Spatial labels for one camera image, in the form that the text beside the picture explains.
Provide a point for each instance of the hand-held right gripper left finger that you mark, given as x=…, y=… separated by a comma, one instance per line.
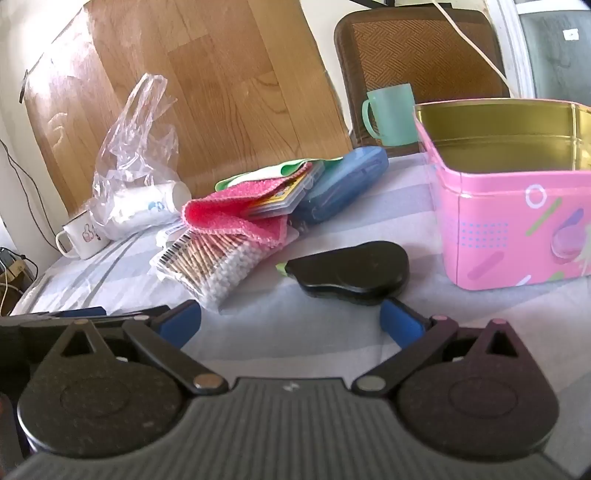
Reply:
x=180, y=323

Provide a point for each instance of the green mug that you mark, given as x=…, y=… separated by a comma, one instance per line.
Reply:
x=392, y=115

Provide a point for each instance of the clear card box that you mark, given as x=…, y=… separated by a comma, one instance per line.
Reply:
x=286, y=196

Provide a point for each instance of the blue plastic case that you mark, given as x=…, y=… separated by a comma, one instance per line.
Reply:
x=341, y=184

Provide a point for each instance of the green cloth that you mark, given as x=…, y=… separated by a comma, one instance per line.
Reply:
x=244, y=177

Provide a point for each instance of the pink tin box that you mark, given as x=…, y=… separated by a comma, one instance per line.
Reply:
x=498, y=230

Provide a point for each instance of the clear plastic bag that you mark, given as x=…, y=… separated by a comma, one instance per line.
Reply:
x=134, y=152

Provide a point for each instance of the white window frame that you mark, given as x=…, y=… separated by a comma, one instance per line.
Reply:
x=508, y=27

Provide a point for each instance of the brown woven chair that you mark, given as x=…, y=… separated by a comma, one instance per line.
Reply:
x=415, y=50

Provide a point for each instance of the white enamel mug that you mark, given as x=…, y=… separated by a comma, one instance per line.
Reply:
x=83, y=240

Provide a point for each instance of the pink knitted cloth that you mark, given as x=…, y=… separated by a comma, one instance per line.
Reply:
x=212, y=212

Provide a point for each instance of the white plastic bottle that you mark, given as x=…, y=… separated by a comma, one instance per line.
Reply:
x=152, y=203

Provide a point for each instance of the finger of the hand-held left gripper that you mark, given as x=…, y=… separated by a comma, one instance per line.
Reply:
x=69, y=313

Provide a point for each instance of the wooden board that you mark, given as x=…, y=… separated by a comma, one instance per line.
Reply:
x=207, y=69

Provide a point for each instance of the black correction tape dispenser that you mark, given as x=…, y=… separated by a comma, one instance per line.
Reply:
x=355, y=272

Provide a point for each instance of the pack of cotton swabs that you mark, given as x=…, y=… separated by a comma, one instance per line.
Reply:
x=207, y=263

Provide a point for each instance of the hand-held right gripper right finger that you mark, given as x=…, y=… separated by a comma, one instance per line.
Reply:
x=399, y=323

